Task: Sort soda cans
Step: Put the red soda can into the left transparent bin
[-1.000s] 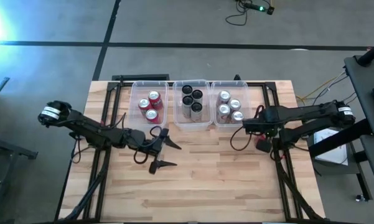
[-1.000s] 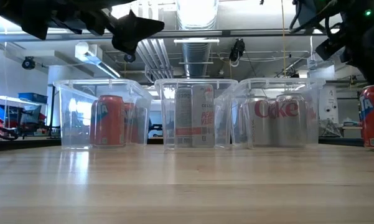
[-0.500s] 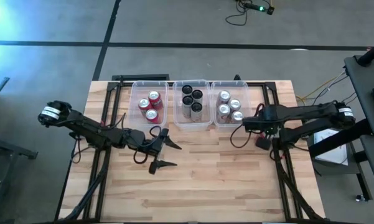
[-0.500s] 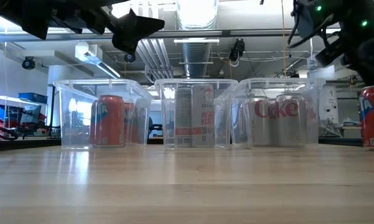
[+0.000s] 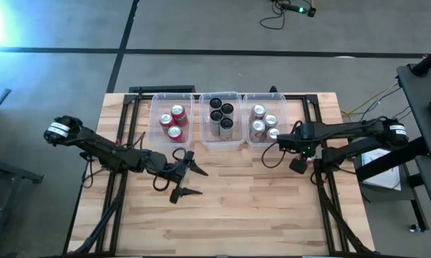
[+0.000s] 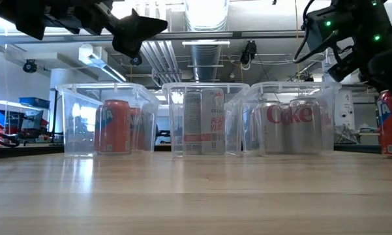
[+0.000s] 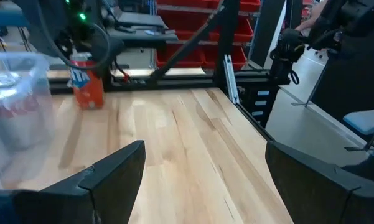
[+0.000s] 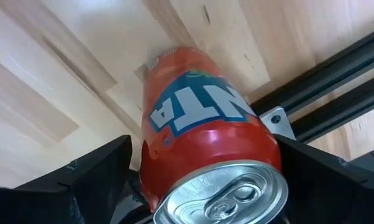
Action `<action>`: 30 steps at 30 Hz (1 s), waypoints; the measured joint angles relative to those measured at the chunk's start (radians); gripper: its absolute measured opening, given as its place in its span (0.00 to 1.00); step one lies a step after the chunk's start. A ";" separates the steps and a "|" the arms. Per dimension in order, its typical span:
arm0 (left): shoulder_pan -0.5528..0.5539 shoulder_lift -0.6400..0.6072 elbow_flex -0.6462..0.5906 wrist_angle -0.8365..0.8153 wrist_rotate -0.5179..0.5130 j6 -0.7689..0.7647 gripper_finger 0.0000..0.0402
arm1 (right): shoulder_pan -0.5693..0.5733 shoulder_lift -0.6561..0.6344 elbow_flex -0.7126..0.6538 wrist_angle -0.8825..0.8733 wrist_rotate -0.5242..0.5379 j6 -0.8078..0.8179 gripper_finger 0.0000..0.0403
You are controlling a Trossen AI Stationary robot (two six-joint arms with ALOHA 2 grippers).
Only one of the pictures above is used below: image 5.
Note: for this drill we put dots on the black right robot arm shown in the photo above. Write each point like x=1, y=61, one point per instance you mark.
x=344, y=128

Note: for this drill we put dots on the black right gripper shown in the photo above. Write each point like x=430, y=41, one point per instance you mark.
x=292, y=143

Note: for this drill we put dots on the black desk beam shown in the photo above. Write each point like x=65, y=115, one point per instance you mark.
x=398, y=157

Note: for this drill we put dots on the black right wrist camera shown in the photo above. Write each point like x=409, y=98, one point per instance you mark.
x=298, y=166

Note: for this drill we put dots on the black power strip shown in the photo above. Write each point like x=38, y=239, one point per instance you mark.
x=292, y=7

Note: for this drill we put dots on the white paper box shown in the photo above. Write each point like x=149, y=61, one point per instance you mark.
x=380, y=172

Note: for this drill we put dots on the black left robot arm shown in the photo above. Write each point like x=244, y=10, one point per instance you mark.
x=93, y=145

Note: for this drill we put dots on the small caster wheel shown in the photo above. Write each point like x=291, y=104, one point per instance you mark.
x=414, y=228

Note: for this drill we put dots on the black metal stand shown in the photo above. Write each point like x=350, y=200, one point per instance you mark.
x=21, y=175

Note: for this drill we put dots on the clear plastic bin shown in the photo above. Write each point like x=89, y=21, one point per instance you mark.
x=156, y=104
x=283, y=104
x=239, y=107

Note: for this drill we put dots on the small black power adapter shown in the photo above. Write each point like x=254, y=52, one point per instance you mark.
x=311, y=12

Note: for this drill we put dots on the black aluminium table frame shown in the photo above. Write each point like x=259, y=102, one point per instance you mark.
x=308, y=107

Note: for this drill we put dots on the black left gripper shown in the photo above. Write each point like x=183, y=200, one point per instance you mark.
x=163, y=165

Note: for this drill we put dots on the black pole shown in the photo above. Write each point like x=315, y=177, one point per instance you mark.
x=428, y=62

